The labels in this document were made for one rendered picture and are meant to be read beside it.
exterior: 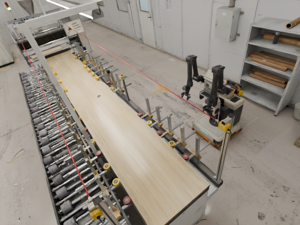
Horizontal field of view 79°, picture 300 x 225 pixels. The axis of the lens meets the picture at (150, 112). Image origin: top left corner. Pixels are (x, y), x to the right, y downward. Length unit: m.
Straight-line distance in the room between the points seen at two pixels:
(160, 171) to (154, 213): 0.43
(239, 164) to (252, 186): 0.36
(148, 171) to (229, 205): 1.33
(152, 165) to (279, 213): 1.78
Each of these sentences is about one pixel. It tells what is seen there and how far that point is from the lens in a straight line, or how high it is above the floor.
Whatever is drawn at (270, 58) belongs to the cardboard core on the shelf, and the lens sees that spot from 4.04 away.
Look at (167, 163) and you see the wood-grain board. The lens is 2.16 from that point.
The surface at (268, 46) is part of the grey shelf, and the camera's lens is 3.79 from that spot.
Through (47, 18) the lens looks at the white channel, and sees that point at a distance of 1.81.
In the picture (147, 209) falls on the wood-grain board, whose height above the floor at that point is 0.90.
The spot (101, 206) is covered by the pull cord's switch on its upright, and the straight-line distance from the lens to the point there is 1.13.
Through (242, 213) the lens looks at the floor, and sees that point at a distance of 2.99.
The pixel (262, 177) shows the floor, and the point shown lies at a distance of 3.31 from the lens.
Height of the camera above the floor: 2.73
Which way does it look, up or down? 41 degrees down
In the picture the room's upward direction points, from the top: 11 degrees counter-clockwise
